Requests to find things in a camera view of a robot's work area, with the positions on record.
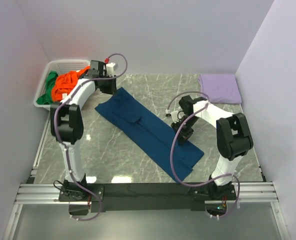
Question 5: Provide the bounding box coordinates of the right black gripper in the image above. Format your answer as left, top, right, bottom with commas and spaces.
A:
171, 115, 199, 147

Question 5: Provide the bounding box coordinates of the green t shirt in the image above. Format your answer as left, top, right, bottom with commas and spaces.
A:
36, 71, 58, 105

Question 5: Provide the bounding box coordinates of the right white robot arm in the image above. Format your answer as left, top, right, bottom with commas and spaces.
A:
166, 95, 254, 200

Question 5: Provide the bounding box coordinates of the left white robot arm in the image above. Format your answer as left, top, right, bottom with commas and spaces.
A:
50, 59, 118, 201

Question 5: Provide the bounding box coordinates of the blue t shirt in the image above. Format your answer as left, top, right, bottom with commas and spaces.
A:
95, 88, 204, 181

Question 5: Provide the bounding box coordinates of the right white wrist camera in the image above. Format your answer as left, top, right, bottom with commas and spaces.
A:
165, 109, 183, 123

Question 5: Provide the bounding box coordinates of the folded purple t shirt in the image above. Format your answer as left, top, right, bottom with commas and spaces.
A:
198, 74, 242, 105

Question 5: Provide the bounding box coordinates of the orange t shirt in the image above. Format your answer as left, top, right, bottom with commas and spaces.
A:
51, 66, 90, 102

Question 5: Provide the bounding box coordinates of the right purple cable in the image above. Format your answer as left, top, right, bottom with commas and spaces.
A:
167, 91, 241, 222

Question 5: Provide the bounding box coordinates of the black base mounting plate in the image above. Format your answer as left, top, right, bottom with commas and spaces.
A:
58, 182, 237, 213

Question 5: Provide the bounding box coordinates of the white plastic laundry basket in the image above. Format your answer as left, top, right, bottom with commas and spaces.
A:
34, 59, 90, 110

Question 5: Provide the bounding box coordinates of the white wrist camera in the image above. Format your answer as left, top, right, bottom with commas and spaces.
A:
104, 58, 118, 77
165, 109, 183, 123

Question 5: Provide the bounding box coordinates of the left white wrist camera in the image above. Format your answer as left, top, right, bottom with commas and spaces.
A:
104, 58, 118, 77

